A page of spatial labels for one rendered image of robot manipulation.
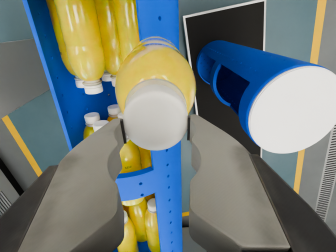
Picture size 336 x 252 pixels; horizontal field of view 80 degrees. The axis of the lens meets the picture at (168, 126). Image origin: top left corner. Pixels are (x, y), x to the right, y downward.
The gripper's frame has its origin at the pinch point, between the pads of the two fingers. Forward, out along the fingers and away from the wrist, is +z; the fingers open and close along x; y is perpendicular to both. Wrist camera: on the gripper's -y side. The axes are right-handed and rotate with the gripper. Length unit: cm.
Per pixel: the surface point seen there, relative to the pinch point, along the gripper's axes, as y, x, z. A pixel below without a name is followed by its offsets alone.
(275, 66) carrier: 11, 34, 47
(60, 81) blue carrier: 9.2, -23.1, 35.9
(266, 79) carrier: 14, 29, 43
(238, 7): -1, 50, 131
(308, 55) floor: 34, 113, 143
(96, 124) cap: 18.7, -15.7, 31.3
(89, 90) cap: 9.7, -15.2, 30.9
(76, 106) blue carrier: 17.0, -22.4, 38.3
